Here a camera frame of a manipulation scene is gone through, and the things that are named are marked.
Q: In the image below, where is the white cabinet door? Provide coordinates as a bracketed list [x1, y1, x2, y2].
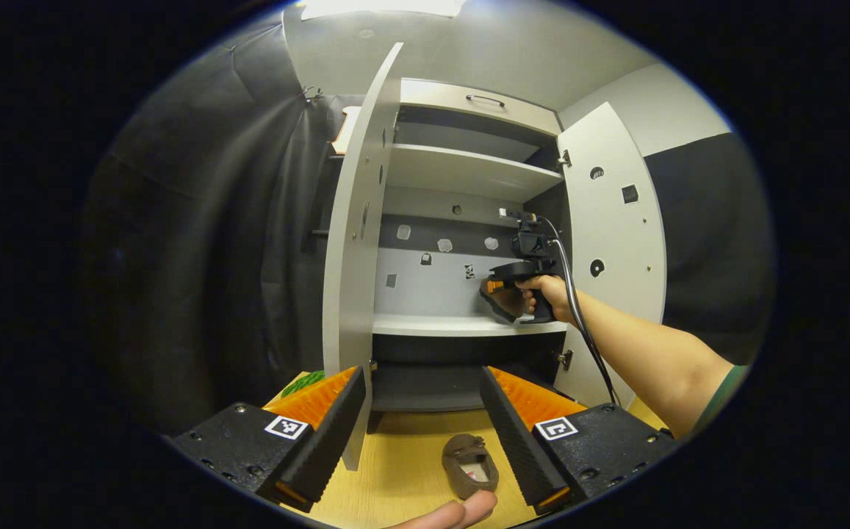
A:
[553, 101, 668, 409]
[309, 42, 405, 471]

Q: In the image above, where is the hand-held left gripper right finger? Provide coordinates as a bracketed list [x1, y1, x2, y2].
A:
[478, 365, 680, 517]

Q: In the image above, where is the white shoe cabinet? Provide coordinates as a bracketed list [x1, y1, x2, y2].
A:
[366, 77, 574, 414]

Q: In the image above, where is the black backdrop cloth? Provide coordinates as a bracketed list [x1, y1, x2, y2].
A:
[79, 18, 777, 436]

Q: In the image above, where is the watermelon slice toy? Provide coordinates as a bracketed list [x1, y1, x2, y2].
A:
[281, 370, 326, 399]

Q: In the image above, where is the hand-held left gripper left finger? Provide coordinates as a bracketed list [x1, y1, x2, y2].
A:
[170, 366, 368, 514]

